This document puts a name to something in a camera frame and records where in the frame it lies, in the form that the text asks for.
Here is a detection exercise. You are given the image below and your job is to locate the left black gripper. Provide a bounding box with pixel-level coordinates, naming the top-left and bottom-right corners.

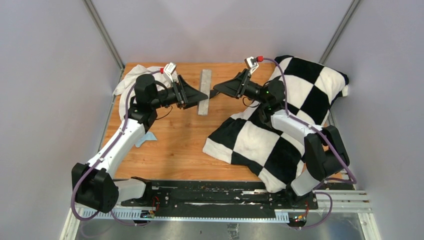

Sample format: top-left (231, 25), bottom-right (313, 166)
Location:
top-left (150, 75), bottom-right (207, 110)

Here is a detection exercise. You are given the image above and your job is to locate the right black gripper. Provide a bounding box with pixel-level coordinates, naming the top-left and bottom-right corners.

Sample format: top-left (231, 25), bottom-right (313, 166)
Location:
top-left (213, 69), bottom-right (269, 106)

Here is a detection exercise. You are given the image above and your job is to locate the grey glasses case green lining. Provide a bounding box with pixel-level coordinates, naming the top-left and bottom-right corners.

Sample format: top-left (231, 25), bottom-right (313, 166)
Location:
top-left (197, 69), bottom-right (212, 116)

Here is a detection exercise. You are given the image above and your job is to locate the light blue lens cloth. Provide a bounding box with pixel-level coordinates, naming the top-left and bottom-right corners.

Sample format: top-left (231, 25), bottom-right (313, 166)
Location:
top-left (135, 131), bottom-right (158, 148)

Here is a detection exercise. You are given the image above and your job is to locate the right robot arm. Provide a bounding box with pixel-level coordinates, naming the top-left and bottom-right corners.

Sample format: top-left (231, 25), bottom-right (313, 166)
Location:
top-left (202, 69), bottom-right (350, 209)

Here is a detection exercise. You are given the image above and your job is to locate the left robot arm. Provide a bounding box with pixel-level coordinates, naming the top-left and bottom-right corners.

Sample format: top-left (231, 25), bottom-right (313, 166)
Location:
top-left (70, 73), bottom-right (209, 221)

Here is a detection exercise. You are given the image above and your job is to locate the black white checkered blanket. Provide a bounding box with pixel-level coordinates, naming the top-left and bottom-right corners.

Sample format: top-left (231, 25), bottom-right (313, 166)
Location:
top-left (202, 55), bottom-right (350, 196)

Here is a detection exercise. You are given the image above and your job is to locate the white crumpled cloth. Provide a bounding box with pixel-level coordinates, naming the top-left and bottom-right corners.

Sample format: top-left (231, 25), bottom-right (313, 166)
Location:
top-left (112, 64), bottom-right (177, 121)

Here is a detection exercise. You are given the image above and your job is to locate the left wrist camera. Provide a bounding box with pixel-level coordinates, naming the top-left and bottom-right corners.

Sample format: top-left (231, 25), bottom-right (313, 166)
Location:
top-left (160, 62), bottom-right (177, 83)

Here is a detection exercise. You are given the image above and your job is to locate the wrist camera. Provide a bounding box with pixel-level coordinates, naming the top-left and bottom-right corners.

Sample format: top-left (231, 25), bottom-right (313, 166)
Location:
top-left (160, 62), bottom-right (177, 83)
top-left (244, 56), bottom-right (264, 75)

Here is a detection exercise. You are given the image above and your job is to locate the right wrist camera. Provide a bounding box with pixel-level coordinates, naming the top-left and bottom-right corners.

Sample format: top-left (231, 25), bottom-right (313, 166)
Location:
top-left (244, 56), bottom-right (264, 75)

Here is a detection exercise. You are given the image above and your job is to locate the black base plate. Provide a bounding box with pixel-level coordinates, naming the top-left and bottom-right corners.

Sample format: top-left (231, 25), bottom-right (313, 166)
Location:
top-left (121, 180), bottom-right (318, 219)

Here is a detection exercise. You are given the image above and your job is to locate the left aluminium frame post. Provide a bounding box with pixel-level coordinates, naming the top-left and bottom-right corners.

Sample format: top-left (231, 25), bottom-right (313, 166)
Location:
top-left (82, 0), bottom-right (125, 72)

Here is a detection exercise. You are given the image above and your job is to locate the aluminium frame post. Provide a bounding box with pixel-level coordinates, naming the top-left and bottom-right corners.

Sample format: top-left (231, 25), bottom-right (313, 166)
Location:
top-left (82, 0), bottom-right (125, 72)
top-left (318, 0), bottom-right (363, 65)

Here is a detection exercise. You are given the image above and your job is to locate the white slotted cable duct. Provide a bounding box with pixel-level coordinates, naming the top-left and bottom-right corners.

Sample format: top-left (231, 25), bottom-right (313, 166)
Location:
top-left (78, 208), bottom-right (290, 223)

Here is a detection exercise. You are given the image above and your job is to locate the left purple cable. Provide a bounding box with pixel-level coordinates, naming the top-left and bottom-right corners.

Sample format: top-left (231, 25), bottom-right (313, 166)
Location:
top-left (70, 70), bottom-right (163, 227)

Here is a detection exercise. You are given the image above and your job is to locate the right aluminium frame post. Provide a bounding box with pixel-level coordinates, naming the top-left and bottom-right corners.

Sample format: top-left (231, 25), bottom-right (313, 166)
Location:
top-left (318, 0), bottom-right (363, 65)

